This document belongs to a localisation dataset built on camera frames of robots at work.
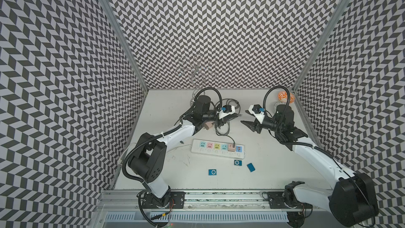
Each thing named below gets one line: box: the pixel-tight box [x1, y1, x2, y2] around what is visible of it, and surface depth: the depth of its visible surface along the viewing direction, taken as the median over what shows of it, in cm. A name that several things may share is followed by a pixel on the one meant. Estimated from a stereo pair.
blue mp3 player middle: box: [234, 159, 243, 167], surface depth 86 cm
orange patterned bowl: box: [277, 90, 295, 103], surface depth 112 cm
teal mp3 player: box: [246, 162, 256, 173], surface depth 84 cm
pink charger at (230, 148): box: [227, 143, 236, 152], surface depth 84 cm
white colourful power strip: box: [190, 138, 246, 160], surface depth 88 cm
